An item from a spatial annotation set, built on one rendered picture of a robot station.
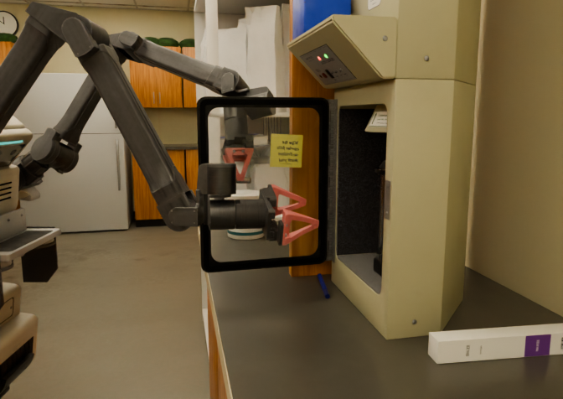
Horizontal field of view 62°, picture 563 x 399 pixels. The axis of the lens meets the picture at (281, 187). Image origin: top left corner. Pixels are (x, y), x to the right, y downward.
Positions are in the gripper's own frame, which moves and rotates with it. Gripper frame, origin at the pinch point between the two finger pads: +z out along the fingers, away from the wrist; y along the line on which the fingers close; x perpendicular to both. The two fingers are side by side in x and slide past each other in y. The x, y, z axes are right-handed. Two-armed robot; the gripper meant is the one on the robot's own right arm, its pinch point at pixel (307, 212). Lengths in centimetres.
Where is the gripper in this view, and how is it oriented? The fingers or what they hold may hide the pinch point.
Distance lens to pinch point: 93.6
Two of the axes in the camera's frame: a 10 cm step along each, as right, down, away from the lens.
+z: 9.8, -0.1, 2.1
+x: -0.7, 9.2, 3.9
